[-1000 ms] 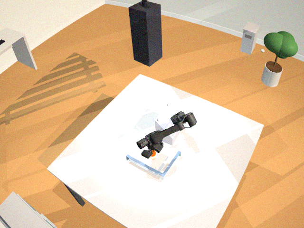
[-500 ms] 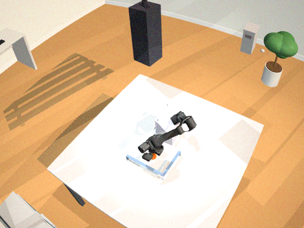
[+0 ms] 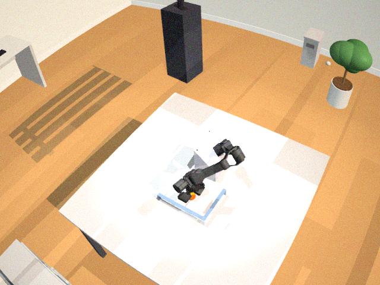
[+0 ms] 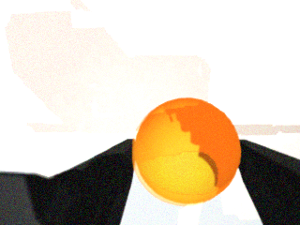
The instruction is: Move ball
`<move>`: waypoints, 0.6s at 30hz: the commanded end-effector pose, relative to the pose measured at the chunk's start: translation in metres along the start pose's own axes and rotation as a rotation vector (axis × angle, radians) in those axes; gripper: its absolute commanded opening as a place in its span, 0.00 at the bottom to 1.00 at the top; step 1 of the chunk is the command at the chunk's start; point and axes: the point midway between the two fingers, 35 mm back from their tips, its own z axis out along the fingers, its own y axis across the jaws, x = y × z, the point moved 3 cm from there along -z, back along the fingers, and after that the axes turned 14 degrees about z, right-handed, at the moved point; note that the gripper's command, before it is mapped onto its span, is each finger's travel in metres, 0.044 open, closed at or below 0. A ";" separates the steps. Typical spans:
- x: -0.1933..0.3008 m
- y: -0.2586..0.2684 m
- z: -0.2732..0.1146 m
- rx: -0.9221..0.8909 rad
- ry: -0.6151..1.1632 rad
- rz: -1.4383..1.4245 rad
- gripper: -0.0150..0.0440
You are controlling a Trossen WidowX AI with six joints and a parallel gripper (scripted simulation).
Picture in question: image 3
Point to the clear l-shaped low wall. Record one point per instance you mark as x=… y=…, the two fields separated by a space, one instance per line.
x=190 y=211
x=190 y=215

